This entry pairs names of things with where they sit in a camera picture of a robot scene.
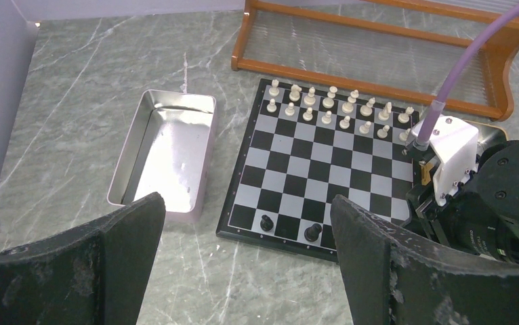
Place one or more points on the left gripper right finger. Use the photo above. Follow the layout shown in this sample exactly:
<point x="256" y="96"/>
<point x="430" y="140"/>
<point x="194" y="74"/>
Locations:
<point x="394" y="276"/>

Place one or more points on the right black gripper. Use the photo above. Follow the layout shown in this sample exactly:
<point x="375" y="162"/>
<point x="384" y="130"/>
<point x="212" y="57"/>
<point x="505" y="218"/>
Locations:
<point x="421" y="199"/>

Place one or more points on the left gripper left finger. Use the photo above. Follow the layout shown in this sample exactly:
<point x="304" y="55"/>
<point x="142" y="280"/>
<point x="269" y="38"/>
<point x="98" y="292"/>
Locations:
<point x="94" y="273"/>

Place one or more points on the black piece corner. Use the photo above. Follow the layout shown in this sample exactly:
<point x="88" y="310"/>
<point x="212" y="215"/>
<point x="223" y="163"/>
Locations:
<point x="266" y="223"/>

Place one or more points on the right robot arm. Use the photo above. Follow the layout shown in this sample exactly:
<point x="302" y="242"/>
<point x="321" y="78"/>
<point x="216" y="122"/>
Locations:
<point x="482" y="218"/>

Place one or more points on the white pawn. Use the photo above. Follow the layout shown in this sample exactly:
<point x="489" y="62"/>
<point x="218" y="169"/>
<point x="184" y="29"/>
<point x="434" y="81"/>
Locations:
<point x="403" y="136"/>
<point x="364" y="129"/>
<point x="383" y="132"/>

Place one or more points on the white corner rook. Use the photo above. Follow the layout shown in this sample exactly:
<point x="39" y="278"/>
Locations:
<point x="406" y="115"/>

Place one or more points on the white knight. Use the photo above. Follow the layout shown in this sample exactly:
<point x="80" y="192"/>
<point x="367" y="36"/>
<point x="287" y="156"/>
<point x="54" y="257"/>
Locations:
<point x="385" y="113"/>

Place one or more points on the black and white chessboard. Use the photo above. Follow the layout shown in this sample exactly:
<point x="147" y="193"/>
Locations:
<point x="296" y="157"/>

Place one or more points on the silver tin box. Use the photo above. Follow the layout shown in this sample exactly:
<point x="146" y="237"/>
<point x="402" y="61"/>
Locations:
<point x="167" y="150"/>

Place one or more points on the orange wooden shelf rack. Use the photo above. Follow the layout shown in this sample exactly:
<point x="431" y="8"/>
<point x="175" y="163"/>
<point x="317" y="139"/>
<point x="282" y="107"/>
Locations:
<point x="375" y="57"/>

